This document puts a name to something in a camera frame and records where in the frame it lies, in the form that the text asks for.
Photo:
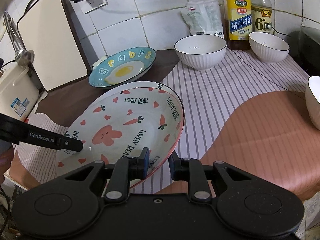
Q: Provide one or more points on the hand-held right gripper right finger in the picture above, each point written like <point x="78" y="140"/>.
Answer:
<point x="172" y="167"/>

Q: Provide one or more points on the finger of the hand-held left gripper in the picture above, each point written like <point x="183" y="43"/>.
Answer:
<point x="72" y="145"/>

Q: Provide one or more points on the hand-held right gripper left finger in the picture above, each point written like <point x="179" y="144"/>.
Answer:
<point x="145" y="162"/>

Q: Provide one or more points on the white carrot rabbit plate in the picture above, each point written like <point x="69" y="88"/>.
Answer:
<point x="112" y="110"/>

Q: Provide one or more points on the blue fried egg plate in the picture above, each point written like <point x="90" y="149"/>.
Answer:
<point x="125" y="70"/>

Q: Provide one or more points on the white ribbed bowl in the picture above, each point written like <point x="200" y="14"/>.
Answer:
<point x="315" y="105"/>
<point x="200" y="55"/>
<point x="268" y="52"/>

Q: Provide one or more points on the person's left hand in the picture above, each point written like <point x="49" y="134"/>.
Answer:
<point x="4" y="167"/>

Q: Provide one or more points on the brown table mat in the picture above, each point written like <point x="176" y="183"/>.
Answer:
<point x="65" y="100"/>

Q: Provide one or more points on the cream kitchen appliance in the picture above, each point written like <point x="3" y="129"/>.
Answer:
<point x="17" y="90"/>

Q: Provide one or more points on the metal ladle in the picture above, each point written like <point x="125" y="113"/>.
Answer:
<point x="23" y="56"/>

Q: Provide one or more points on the striped tablecloth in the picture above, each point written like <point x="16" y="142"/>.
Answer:
<point x="212" y="92"/>

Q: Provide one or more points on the cream cutting board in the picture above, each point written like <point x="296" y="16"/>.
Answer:
<point x="52" y="42"/>

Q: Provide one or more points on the white salt bag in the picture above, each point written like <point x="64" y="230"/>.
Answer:
<point x="202" y="20"/>

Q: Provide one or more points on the cooking wine bottle yellow label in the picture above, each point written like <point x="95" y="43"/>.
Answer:
<point x="240" y="25"/>

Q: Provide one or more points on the clear vinegar bottle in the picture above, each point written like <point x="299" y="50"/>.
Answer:
<point x="262" y="17"/>

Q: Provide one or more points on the dark wok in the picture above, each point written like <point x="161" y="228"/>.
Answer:
<point x="310" y="45"/>

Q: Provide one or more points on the white wall socket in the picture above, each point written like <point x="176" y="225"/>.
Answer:
<point x="97" y="6"/>

